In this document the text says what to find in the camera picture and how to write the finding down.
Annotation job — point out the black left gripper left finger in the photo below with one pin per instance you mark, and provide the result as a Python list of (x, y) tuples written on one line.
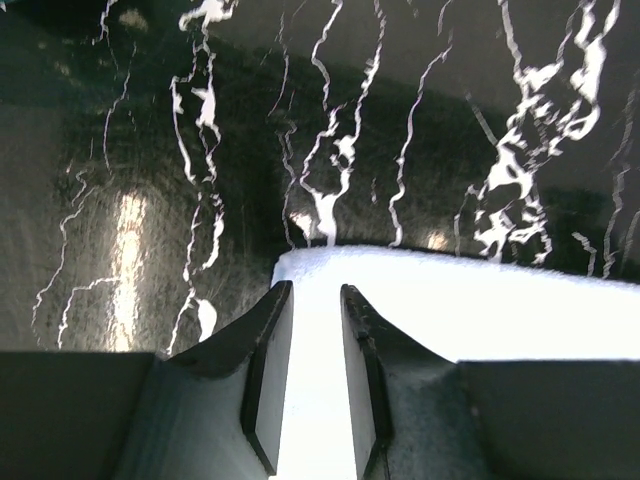
[(214, 411)]

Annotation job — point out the light blue towel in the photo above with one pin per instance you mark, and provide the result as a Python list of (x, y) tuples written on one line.
[(461, 309)]

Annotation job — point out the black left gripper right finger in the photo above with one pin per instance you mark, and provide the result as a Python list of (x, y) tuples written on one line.
[(416, 415)]

